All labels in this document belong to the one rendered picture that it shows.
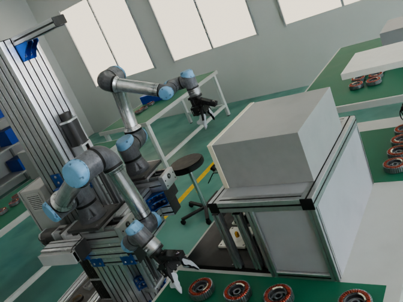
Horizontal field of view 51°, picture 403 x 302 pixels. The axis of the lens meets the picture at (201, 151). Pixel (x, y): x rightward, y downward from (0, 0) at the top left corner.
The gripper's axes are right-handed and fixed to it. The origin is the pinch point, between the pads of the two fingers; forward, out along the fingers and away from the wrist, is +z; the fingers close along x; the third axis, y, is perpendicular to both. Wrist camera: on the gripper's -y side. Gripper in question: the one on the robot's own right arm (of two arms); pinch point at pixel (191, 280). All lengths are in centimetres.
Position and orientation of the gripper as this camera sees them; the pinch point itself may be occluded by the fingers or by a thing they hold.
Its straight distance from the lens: 185.9
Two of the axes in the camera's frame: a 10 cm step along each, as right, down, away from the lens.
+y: -5.0, 5.3, 6.8
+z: 7.2, 6.9, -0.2
